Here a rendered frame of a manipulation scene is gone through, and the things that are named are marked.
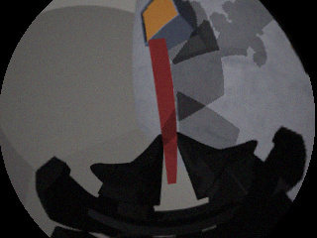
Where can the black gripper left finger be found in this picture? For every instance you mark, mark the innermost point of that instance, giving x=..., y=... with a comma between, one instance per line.
x=144, y=172

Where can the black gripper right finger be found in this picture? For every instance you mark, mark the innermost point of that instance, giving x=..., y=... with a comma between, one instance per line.
x=206, y=164

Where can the red box lid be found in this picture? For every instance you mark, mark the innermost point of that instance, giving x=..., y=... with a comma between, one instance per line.
x=166, y=107

